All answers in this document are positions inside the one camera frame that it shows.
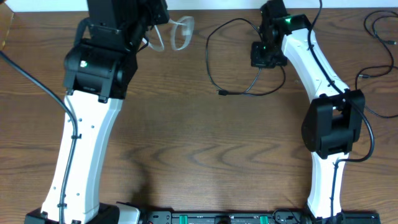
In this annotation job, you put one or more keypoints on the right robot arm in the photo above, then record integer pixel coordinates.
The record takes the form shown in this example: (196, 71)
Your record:
(333, 121)

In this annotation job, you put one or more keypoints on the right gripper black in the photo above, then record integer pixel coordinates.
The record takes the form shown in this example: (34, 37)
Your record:
(256, 61)

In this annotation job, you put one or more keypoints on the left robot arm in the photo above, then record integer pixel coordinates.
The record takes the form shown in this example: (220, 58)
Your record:
(98, 70)

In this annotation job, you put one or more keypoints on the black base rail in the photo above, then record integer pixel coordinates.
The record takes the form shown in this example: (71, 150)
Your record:
(280, 216)

